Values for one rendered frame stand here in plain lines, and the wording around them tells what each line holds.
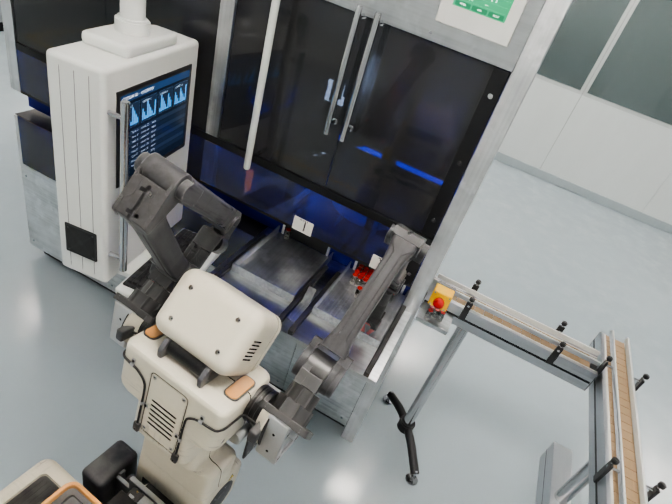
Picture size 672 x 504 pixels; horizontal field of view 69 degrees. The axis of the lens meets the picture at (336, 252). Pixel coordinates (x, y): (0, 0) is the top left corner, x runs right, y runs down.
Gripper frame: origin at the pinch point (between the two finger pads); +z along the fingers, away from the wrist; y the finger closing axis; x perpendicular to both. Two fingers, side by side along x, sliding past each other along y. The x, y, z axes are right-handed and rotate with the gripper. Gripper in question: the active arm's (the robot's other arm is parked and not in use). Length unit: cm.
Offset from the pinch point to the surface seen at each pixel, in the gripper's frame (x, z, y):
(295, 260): 38.8, -1.8, 20.6
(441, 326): -22.9, -2.7, 26.3
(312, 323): 17.3, 2.6, -5.1
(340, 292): 16.3, -1.1, 16.1
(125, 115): 80, -49, -36
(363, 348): -2.2, 2.3, -3.9
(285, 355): 32, 53, 34
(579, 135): -81, -52, 483
